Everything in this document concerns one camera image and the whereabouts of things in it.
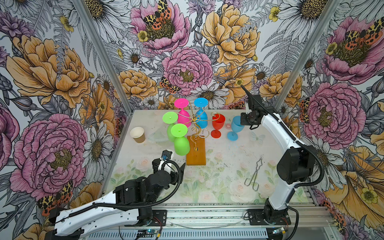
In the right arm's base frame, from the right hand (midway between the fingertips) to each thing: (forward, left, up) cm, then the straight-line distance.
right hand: (245, 124), depth 90 cm
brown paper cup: (+5, +68, -13) cm, 69 cm away
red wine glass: (+5, +15, -2) cm, 16 cm away
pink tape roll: (+12, +6, -17) cm, 21 cm away
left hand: (-27, +40, +4) cm, 48 cm away
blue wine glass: (+1, +26, +6) cm, 27 cm away
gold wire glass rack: (-6, +29, -10) cm, 32 cm away
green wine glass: (-17, +36, +7) cm, 41 cm away
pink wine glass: (-6, +35, +14) cm, 38 cm away
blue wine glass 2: (-3, +6, +1) cm, 7 cm away
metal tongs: (-27, +1, -19) cm, 33 cm away
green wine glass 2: (-8, +41, +16) cm, 45 cm away
